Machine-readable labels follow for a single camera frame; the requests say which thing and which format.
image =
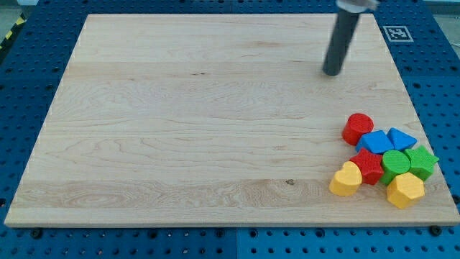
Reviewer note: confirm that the yellow hexagon block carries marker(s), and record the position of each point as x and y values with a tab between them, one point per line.
405	190

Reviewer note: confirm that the light wooden board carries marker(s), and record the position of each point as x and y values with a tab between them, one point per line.
216	120

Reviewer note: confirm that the yellow heart block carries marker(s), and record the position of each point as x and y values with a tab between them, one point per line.
347	180

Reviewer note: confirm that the red cylinder block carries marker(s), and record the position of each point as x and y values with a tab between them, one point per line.
356	126

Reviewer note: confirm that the red star block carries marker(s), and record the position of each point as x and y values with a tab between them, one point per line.
369	165

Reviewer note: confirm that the blue cube block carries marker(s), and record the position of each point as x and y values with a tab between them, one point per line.
376	142

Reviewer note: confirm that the green cylinder block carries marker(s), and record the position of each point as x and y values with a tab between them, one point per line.
393	164

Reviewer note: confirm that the blue triangle block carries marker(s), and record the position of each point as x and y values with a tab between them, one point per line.
400	140

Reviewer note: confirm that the white fiducial marker tag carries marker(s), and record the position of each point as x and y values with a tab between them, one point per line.
397	33

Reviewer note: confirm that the green star block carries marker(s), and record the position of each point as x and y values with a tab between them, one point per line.
421	162

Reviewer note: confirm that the black bolt left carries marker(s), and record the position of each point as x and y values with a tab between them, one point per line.
36	233

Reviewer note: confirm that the black bolt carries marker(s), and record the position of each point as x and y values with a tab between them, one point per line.
36	233
435	230

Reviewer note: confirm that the black bolt right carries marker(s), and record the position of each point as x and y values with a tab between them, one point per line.
435	230

